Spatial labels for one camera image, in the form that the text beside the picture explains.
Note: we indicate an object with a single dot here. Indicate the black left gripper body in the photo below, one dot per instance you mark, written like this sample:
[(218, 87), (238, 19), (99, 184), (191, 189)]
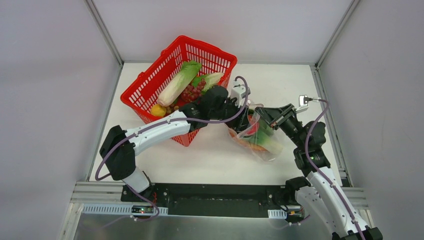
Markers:
[(239, 112)]

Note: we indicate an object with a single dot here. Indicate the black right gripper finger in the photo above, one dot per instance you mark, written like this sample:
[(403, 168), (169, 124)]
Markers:
[(264, 110), (266, 118)]

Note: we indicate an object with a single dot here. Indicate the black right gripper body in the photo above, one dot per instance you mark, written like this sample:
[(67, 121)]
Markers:
[(279, 117)]

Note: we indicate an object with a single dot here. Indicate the red apple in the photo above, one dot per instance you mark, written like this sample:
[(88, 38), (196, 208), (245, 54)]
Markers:
[(254, 125)]

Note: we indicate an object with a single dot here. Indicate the clear pink-dotted zip bag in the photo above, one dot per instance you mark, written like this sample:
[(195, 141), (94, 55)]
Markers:
[(264, 128)]

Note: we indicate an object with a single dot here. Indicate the green white bok choy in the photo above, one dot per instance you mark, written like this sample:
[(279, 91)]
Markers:
[(271, 143)]

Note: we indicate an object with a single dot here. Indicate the pale green napa cabbage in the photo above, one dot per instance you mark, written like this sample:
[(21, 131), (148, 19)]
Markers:
[(189, 70)]

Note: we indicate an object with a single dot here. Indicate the red plastic basket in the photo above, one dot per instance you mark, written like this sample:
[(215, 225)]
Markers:
[(143, 93)]

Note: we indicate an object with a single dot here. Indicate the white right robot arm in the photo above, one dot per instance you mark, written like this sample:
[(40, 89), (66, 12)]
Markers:
[(317, 190)]

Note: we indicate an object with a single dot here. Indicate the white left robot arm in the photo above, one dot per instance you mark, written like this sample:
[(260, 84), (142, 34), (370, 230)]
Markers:
[(121, 146)]

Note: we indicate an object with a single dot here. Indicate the light green lettuce head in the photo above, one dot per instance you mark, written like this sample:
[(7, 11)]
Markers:
[(210, 80)]

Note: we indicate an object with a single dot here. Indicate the purple red grape bunch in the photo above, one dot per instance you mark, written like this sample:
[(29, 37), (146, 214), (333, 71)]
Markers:
[(193, 90)]

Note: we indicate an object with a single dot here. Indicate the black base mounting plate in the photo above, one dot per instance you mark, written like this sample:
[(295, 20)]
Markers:
[(223, 200)]

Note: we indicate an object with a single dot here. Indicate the orange yellow fruit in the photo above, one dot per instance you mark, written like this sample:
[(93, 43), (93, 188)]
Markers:
[(158, 111)]

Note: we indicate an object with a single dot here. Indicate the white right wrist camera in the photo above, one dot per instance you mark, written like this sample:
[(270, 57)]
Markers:
[(303, 104)]

